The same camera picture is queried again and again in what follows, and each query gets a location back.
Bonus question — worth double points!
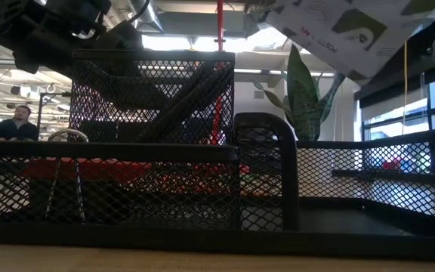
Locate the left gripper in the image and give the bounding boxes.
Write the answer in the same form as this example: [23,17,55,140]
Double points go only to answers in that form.
[11,0,168,111]

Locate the black marker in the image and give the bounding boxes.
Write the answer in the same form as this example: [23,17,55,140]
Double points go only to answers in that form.
[140,62,236,144]

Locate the black mesh desk organizer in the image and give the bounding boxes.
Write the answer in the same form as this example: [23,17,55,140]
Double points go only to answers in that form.
[0,48,435,261]

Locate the green handled scissors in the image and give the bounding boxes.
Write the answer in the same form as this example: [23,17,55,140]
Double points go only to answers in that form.
[243,172,279,192]

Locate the teal sticky note pad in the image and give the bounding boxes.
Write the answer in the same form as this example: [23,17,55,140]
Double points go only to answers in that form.
[248,0,435,83]

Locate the red desk lamp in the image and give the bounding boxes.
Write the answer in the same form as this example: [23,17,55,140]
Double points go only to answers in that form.
[160,0,262,196]

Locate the person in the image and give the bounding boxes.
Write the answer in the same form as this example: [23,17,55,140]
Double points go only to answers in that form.
[0,104,40,143]

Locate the green snake plant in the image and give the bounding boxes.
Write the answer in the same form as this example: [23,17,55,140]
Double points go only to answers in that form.
[253,44,347,141]

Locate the black metal rack frame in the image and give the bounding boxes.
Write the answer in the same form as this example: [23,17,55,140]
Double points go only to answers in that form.
[35,91,71,143]

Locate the black aluminium table frame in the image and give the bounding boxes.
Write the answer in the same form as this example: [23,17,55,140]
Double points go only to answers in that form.
[332,168,435,186]

